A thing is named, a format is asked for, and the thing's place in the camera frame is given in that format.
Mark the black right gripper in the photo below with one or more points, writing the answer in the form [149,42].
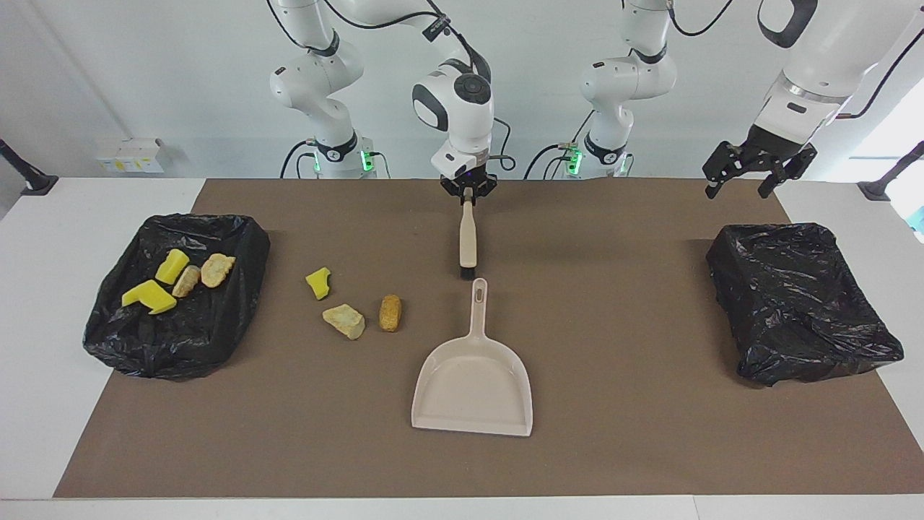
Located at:
[471,180]

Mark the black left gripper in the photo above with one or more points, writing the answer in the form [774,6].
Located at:
[776,144]

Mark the beige brush with black bristles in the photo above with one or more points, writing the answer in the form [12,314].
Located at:
[468,238]

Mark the brown peanut shaped bread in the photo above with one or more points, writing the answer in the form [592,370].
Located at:
[390,313]

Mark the small yellow sponge wedge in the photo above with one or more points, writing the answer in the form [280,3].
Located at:
[317,283]

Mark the pale crusty bread chunk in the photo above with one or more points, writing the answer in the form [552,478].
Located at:
[343,320]

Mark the beige plastic dustpan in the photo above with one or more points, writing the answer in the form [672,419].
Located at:
[473,390]

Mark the striped toy croissant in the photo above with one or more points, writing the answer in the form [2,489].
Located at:
[216,270]
[187,282]

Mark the yellow sponge with green pad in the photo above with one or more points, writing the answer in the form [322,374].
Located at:
[172,267]

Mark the yellow notched sponge piece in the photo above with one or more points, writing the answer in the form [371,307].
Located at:
[148,295]

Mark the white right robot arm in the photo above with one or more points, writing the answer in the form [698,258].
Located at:
[462,108]

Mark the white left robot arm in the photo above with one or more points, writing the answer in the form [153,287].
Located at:
[628,79]

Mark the black plastic trash bag bin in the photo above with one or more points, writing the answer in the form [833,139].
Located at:
[794,310]
[216,332]

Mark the black angled stand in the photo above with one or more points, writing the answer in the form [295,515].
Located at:
[877,189]
[36,184]

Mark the teal box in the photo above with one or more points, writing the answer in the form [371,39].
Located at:
[918,218]

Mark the brown table mat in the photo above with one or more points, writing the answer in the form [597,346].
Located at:
[289,433]

